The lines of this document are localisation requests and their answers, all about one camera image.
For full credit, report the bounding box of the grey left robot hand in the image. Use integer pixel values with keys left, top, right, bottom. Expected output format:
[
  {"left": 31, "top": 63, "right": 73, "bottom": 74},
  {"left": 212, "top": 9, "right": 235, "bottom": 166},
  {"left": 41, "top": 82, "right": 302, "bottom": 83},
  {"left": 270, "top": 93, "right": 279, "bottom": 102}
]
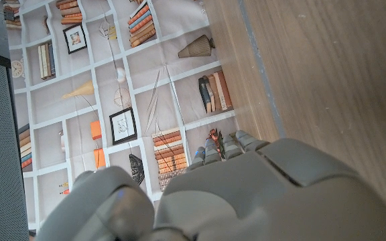
[{"left": 35, "top": 129, "right": 386, "bottom": 241}]

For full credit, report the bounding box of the printed bookshelf backdrop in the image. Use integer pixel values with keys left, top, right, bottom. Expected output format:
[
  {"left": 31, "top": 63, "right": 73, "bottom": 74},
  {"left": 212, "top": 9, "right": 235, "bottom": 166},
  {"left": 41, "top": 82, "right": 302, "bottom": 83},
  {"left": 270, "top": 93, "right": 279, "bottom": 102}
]
[{"left": 3, "top": 0, "right": 240, "bottom": 232}]

